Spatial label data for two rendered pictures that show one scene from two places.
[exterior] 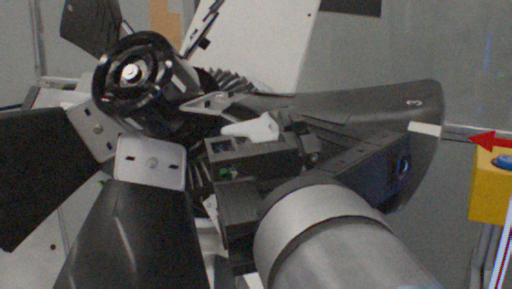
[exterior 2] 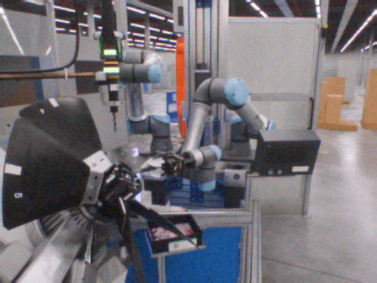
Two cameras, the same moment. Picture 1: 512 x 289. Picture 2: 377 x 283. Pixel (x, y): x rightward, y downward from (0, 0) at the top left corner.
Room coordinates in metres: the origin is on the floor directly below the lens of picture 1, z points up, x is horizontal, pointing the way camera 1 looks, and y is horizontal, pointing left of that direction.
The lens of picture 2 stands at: (0.74, 0.93, 1.52)
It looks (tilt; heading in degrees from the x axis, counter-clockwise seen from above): 14 degrees down; 242
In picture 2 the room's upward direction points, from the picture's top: 1 degrees counter-clockwise
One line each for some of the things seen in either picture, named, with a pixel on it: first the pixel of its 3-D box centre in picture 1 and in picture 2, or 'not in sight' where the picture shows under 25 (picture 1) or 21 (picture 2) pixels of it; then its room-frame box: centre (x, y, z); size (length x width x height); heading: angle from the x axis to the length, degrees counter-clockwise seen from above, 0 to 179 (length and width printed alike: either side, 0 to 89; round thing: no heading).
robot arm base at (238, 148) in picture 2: not in sight; (239, 145); (-0.28, -0.37, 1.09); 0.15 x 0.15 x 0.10
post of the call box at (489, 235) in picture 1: (489, 235); not in sight; (0.65, -0.41, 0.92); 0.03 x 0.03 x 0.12; 64
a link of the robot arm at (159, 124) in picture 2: not in sight; (159, 123); (0.10, -0.70, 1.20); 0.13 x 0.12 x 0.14; 154
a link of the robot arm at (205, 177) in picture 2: not in sight; (203, 176); (0.15, -0.07, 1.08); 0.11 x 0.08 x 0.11; 112
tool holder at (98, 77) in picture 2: not in sight; (109, 88); (0.55, 0.05, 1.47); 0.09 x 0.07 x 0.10; 9
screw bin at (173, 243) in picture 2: not in sight; (172, 233); (0.31, -0.06, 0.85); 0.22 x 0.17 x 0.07; 170
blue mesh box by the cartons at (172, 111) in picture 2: not in sight; (188, 107); (-3.13, -6.46, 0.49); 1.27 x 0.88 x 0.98; 37
